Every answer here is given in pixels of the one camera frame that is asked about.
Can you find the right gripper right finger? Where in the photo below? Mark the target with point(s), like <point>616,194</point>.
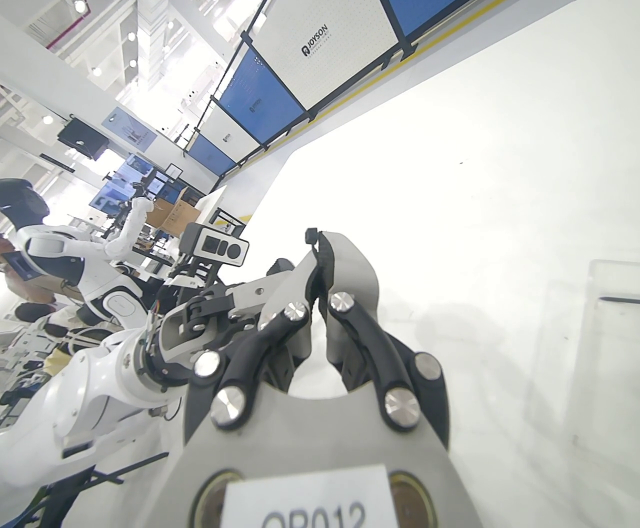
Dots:
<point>355,280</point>

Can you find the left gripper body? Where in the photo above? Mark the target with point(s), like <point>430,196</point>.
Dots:
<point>175,345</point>

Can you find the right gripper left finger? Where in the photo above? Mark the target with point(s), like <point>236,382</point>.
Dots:
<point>240,355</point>

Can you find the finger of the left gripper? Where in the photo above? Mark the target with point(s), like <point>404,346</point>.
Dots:
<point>250,290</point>

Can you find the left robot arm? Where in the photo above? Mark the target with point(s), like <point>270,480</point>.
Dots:
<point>75,385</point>

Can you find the brown cardboard carton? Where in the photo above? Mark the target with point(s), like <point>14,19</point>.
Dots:
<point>175,215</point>

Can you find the blue partition panel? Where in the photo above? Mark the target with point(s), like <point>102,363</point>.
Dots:
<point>260,100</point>
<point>425,12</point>
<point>210,155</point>

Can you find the white perforated partition panel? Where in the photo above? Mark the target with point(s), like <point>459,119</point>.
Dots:
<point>330,45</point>
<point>231,134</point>

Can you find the black hanging monitor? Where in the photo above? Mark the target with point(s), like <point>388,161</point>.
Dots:
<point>82,139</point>

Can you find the clear plastic stand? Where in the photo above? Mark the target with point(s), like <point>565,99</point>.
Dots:
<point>615,360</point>

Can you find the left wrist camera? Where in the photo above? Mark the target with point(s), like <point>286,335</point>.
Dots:
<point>217,246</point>

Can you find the wall display screen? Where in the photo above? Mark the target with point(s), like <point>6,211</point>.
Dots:
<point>107,196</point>
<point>134,169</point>

